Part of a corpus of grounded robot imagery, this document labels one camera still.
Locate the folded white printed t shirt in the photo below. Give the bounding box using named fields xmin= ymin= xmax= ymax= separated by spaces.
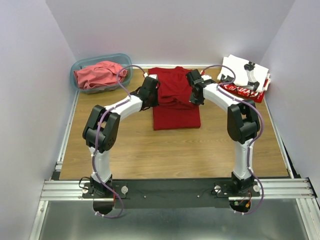
xmin=222 ymin=54 xmax=269 ymax=93

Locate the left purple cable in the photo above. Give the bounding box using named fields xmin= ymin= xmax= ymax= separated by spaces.
xmin=91 ymin=64 xmax=151 ymax=219

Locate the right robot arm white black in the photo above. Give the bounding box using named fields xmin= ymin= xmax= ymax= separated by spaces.
xmin=186 ymin=69 xmax=261 ymax=196

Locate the pink t shirt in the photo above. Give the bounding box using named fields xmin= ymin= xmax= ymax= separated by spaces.
xmin=73 ymin=60 xmax=128 ymax=91

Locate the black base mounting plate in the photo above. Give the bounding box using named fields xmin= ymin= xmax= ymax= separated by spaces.
xmin=81 ymin=177 xmax=261 ymax=210

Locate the aluminium extrusion frame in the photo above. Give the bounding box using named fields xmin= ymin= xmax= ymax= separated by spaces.
xmin=30 ymin=91 xmax=320 ymax=240

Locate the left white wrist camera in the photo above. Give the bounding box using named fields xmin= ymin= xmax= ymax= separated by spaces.
xmin=148 ymin=74 xmax=158 ymax=80

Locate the teal plastic bin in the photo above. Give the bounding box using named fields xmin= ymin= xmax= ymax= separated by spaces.
xmin=69 ymin=53 xmax=133 ymax=95

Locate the folded red printed t shirt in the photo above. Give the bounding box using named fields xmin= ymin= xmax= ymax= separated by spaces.
xmin=222 ymin=78 xmax=271 ymax=103

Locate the dark red t shirt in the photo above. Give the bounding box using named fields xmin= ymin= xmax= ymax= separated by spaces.
xmin=148 ymin=66 xmax=201 ymax=131

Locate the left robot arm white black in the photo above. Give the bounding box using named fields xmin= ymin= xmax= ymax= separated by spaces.
xmin=82 ymin=74 xmax=161 ymax=198

